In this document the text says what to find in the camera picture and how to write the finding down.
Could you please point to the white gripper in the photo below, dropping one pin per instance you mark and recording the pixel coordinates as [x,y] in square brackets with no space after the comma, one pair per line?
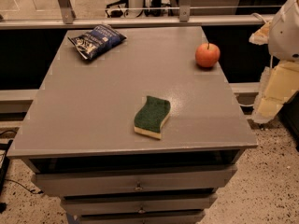
[286,34]

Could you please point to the red apple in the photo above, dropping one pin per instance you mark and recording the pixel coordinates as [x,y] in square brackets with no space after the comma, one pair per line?
[207,55]

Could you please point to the green yellow sponge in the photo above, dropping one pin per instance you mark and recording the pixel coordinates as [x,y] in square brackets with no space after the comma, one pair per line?
[150,119]

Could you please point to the grey drawer cabinet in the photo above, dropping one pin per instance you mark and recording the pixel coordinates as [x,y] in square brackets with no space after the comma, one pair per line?
[139,135]

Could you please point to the metal railing frame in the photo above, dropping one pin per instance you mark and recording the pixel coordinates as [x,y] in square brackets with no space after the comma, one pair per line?
[54,14]

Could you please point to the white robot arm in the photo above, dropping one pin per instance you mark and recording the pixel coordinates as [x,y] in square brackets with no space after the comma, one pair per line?
[283,41]

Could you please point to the blue chip bag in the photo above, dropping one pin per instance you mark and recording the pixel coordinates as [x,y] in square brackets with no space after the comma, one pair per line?
[96,42]

